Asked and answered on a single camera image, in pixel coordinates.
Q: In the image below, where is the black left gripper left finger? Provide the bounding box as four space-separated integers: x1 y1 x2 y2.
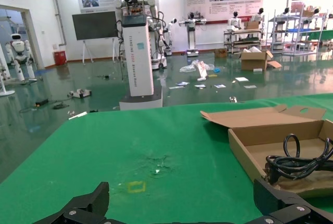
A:
33 181 113 224

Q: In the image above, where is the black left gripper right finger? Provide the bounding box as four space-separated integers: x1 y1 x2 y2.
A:
244 178 333 224

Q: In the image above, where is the black power cord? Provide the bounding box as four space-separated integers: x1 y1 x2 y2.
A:
265 133 333 183

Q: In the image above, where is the cardboard box with torn edge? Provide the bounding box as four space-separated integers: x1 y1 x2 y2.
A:
199 104 333 199

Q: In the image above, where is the large open cardboard box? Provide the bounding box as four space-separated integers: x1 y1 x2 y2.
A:
239 49 282 71

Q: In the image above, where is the green tablecloth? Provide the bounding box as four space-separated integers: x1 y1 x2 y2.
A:
0 93 333 224

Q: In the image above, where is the red bin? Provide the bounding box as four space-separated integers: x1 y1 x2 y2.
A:
53 49 68 66

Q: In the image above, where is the white column robot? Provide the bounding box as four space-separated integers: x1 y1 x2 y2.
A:
114 0 169 111

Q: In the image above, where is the white carton with red print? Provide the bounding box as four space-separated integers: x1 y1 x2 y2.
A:
196 61 209 82

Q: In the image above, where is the clear plastic bag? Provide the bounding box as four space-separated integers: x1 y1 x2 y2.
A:
179 60 215 73

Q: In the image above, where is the metal cart with boxes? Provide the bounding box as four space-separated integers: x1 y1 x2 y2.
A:
223 27 263 54

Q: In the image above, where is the black display on stand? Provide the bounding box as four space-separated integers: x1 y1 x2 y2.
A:
72 11 118 65

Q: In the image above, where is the metal shelving rack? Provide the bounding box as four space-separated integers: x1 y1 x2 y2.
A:
269 9 328 55

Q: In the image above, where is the white device with cable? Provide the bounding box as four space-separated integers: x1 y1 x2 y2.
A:
67 88 92 98

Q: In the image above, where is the white humanoid robot on pedestal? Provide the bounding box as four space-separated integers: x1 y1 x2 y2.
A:
178 11 208 57

